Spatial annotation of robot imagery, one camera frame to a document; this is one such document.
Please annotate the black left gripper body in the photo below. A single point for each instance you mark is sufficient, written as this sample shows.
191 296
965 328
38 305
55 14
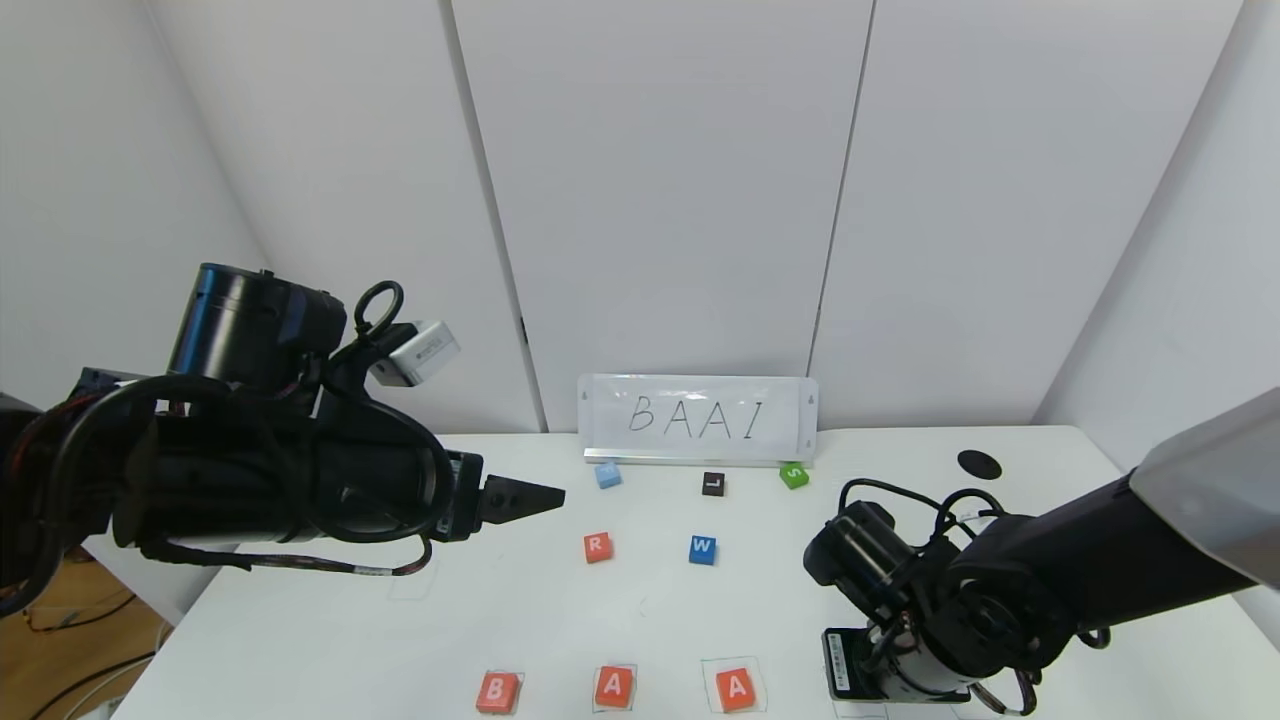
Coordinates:
465 497

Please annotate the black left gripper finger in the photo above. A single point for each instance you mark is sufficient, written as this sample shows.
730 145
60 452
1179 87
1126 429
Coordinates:
510 503
520 485

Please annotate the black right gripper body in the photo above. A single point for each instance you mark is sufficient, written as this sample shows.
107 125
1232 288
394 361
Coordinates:
841 665

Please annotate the orange letter A block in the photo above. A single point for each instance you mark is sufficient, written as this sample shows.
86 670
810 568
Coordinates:
736 688
615 686

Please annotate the orange letter B block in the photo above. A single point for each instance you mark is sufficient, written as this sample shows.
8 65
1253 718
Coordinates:
498 691

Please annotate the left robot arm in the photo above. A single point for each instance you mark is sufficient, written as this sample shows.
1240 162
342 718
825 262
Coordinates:
230 485

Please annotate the clear sign holder BAAI paper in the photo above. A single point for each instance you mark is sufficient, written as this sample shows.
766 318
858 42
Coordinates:
700 416

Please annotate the light blue letter block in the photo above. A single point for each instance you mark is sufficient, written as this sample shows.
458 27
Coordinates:
607 474

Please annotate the orange letter R block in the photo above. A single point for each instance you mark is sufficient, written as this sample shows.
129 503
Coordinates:
597 546

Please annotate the blue letter W block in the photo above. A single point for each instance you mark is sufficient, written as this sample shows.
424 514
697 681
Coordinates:
702 549

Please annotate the black letter L block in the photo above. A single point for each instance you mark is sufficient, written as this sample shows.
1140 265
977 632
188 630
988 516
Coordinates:
713 484

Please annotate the green letter S block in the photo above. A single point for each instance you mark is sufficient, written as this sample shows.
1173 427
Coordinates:
794 474

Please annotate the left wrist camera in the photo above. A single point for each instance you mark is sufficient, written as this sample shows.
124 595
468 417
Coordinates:
420 352

